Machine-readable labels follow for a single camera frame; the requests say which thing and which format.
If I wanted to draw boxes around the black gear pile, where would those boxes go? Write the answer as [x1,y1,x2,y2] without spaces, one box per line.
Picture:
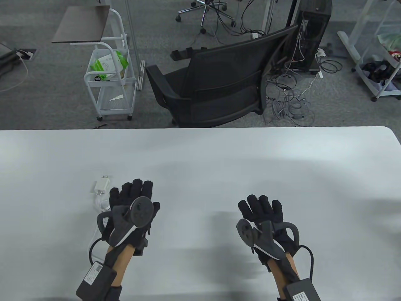
[360,62,398,83]

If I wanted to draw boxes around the black computer tower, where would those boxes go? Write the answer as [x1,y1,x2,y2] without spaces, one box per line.
[287,0,332,74]

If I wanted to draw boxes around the white rolling cart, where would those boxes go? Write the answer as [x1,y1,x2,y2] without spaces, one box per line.
[84,8,137,122]

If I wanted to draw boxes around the white desk foot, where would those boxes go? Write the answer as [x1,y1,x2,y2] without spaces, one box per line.
[338,31,361,60]

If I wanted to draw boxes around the person's left hand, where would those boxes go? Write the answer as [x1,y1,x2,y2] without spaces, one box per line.
[101,179,161,258]

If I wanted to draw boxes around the white rolling shelf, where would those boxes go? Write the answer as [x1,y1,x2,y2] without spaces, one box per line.
[351,0,401,101]

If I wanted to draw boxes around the white power strip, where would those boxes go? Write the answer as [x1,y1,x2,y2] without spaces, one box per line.
[316,48,327,79]

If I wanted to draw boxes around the person's left forearm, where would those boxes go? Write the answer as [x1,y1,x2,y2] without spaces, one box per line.
[103,243,137,301]

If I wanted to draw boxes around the black glove cable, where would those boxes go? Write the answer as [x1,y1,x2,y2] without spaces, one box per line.
[89,237,108,265]
[298,246,314,281]

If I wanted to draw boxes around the black wrist box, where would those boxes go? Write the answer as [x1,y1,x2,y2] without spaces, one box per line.
[76,261,117,300]
[283,278,321,301]

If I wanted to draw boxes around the grey hand tracker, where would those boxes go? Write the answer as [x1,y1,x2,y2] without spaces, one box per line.
[96,196,154,248]
[236,219,300,260]

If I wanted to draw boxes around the black floor pedals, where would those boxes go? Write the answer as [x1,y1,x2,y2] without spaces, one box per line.
[171,47,208,61]

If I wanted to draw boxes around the chrome chair base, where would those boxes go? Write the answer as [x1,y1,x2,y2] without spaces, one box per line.
[175,0,236,34]

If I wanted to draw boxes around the white charger head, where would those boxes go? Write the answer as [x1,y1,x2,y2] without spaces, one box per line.
[93,176,111,196]

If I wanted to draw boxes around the person's right forearm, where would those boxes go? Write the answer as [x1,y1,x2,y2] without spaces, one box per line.
[268,252,301,301]

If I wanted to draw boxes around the person's right hand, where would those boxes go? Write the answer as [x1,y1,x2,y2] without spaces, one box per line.
[237,194,301,273]

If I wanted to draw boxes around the green cloth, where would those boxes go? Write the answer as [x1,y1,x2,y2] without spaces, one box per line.
[378,33,401,47]

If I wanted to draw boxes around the tangle of grey cables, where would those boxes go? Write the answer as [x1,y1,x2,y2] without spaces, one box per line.
[265,74,315,126]

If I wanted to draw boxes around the dark brown board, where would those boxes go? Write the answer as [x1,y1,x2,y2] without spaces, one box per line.
[52,5,111,44]

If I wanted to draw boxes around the black flat device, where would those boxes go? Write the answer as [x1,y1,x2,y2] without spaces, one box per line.
[0,42,22,77]

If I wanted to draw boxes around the green white packet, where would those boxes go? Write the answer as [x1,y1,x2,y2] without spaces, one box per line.
[91,50,129,72]

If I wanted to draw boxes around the floor outlet box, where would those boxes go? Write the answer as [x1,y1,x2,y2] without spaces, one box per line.
[16,49,37,61]

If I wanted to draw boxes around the white USB cable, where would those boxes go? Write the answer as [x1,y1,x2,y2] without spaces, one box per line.
[89,192,111,251]

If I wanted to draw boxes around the white desk leg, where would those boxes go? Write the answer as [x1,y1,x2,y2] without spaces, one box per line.
[263,0,276,35]

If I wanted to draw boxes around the black mesh office chair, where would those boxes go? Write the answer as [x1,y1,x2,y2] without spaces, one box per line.
[145,25,299,128]

